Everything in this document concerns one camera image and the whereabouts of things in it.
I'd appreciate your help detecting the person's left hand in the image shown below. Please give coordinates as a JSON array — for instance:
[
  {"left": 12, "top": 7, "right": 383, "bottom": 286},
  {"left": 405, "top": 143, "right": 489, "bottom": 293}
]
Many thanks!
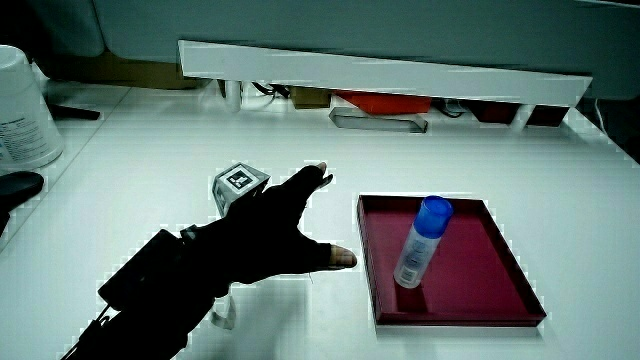
[{"left": 197, "top": 161, "right": 359, "bottom": 287}]

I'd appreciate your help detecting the glue bottle with blue cap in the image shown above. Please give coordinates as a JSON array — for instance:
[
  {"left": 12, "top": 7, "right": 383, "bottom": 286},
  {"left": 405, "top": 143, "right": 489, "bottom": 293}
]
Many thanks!
[{"left": 393, "top": 195, "right": 455, "bottom": 290}]

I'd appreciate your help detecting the dark red rectangular plate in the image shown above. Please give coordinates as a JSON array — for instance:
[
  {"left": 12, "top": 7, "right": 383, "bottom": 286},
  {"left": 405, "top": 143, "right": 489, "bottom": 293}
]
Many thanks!
[{"left": 356, "top": 193, "right": 548, "bottom": 329}]

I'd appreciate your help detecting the black wrist tracker box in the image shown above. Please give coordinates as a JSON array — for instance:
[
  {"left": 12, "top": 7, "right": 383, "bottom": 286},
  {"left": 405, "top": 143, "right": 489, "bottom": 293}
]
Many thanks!
[{"left": 97, "top": 228, "right": 197, "bottom": 312}]

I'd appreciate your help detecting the small brown box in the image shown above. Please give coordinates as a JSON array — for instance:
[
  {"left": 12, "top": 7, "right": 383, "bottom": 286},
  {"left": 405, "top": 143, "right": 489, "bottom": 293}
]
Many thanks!
[{"left": 289, "top": 86, "right": 332, "bottom": 111}]

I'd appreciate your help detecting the orange box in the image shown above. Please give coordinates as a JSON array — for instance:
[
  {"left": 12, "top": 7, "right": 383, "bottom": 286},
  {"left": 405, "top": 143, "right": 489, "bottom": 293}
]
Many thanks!
[{"left": 333, "top": 90, "right": 433, "bottom": 116}]

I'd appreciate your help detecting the white desk riser shelf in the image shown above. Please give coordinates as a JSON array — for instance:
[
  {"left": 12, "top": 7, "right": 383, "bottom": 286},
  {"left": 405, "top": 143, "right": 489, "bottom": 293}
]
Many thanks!
[{"left": 177, "top": 39, "right": 594, "bottom": 133}]

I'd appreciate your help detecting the brown cardboard box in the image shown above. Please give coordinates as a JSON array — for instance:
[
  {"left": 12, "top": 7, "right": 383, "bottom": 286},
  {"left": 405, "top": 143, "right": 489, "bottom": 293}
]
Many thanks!
[{"left": 47, "top": 49, "right": 211, "bottom": 92}]

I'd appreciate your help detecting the dark red box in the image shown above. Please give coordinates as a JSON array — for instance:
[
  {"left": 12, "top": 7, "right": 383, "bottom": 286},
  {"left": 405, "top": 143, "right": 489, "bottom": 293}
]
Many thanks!
[{"left": 469, "top": 99, "right": 570, "bottom": 128}]

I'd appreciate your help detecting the black rounded object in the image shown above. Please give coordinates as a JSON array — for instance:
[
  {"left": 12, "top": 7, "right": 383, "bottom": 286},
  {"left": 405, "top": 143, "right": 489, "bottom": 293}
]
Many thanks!
[{"left": 0, "top": 170, "right": 46, "bottom": 237}]

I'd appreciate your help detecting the black cable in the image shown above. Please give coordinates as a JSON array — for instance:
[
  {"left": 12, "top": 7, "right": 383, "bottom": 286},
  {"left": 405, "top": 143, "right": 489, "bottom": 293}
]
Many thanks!
[{"left": 251, "top": 81, "right": 292, "bottom": 100}]

